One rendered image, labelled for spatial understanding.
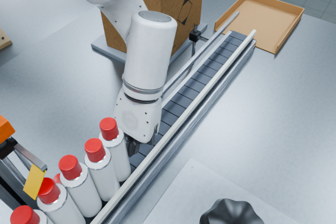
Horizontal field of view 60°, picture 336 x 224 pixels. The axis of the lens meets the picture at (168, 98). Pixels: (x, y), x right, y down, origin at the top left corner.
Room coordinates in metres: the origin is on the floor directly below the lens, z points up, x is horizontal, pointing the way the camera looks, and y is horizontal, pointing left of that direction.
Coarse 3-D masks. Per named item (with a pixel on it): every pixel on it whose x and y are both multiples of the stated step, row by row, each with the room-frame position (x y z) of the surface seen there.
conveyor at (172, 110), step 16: (224, 48) 0.81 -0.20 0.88; (208, 64) 0.72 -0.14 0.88; (192, 80) 0.65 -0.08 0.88; (208, 80) 0.65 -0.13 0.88; (176, 96) 0.58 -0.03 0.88; (192, 96) 0.58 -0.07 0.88; (176, 112) 0.52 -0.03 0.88; (192, 112) 0.52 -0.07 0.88; (160, 128) 0.46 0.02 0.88; (144, 144) 0.41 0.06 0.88; (128, 192) 0.29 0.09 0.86
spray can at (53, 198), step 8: (48, 184) 0.21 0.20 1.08; (56, 184) 0.22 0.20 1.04; (40, 192) 0.19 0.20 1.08; (48, 192) 0.19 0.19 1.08; (56, 192) 0.20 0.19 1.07; (64, 192) 0.21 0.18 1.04; (40, 200) 0.19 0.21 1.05; (48, 200) 0.19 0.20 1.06; (56, 200) 0.19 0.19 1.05; (64, 200) 0.20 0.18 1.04; (72, 200) 0.21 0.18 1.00; (40, 208) 0.18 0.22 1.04; (48, 208) 0.18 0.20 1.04; (56, 208) 0.18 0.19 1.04; (64, 208) 0.19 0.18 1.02; (72, 208) 0.20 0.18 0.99; (48, 216) 0.18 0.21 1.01; (56, 216) 0.18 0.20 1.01; (64, 216) 0.18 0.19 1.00; (72, 216) 0.19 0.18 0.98; (80, 216) 0.21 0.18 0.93
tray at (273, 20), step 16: (240, 0) 1.17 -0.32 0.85; (256, 0) 1.19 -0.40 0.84; (272, 0) 1.15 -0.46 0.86; (224, 16) 1.04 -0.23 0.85; (240, 16) 1.07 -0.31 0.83; (256, 16) 1.07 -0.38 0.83; (272, 16) 1.07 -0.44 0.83; (288, 16) 1.07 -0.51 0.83; (224, 32) 0.96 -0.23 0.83; (240, 32) 0.96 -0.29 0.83; (256, 32) 0.96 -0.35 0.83; (272, 32) 0.96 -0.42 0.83; (288, 32) 0.93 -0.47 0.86; (272, 48) 0.86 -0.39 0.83
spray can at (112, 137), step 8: (104, 120) 0.34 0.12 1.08; (112, 120) 0.34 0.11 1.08; (104, 128) 0.32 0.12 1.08; (112, 128) 0.32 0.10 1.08; (120, 128) 0.35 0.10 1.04; (104, 136) 0.32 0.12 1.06; (112, 136) 0.32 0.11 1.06; (120, 136) 0.33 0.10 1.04; (104, 144) 0.31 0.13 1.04; (112, 144) 0.31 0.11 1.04; (120, 144) 0.32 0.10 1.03; (112, 152) 0.31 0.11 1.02; (120, 152) 0.31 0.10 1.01; (120, 160) 0.31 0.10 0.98; (128, 160) 0.33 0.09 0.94; (120, 168) 0.31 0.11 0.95; (128, 168) 0.32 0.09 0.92; (120, 176) 0.31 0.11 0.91; (128, 176) 0.32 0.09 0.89
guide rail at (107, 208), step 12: (252, 36) 0.84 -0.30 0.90; (240, 48) 0.76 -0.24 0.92; (228, 60) 0.70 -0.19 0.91; (192, 108) 0.51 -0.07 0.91; (180, 120) 0.46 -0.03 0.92; (168, 132) 0.43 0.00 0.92; (156, 144) 0.39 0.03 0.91; (144, 168) 0.33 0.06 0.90; (132, 180) 0.30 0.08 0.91; (120, 192) 0.27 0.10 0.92; (108, 204) 0.24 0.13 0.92; (96, 216) 0.21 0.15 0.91
